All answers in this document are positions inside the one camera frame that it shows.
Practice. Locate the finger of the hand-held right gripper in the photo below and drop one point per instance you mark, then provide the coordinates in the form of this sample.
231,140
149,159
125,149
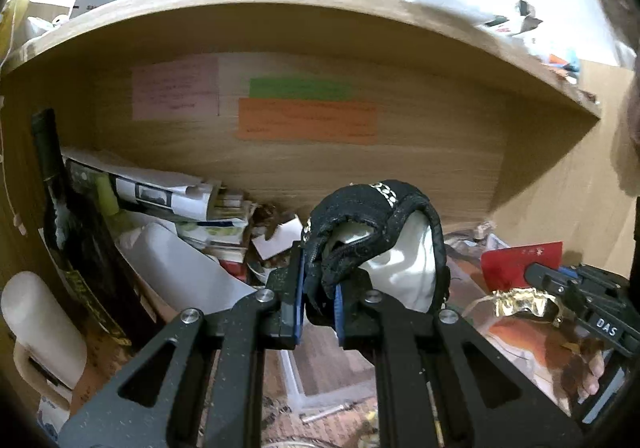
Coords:
547,280

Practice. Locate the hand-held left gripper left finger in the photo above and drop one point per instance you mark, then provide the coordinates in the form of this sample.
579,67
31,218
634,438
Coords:
298,300

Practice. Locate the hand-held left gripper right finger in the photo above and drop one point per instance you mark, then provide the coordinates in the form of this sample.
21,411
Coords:
340,314

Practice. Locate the person's right hand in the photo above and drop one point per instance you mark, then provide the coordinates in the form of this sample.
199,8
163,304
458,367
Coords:
590,375

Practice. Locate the gold foil wrapper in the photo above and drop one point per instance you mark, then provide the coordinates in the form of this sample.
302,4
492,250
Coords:
525,305

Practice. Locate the red card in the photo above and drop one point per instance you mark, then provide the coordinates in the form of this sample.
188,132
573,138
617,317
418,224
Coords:
515,263

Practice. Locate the clear plastic box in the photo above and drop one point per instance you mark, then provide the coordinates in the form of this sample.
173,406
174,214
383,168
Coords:
320,368

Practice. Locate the orange printed bag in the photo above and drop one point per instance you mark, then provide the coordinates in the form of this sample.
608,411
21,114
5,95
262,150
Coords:
520,353

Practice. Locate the metal bolt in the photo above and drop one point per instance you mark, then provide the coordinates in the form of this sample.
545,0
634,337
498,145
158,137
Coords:
330,413

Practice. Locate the pile of papers and magazines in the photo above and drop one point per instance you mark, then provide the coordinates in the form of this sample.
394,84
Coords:
200,213

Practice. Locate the orange paper note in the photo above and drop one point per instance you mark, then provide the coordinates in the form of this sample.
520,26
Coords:
306,121

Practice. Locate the green paper note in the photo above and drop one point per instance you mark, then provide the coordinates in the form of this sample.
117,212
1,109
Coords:
300,88

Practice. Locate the dark wine bottle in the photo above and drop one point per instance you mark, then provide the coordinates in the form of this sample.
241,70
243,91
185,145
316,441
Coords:
75,223

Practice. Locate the pink paper note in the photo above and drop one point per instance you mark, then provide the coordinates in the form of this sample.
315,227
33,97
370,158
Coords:
175,87

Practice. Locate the white mug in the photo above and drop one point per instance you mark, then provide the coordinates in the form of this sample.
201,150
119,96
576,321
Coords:
42,323

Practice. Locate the wooden shelf unit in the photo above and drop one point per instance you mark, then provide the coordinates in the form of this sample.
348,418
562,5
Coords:
350,23

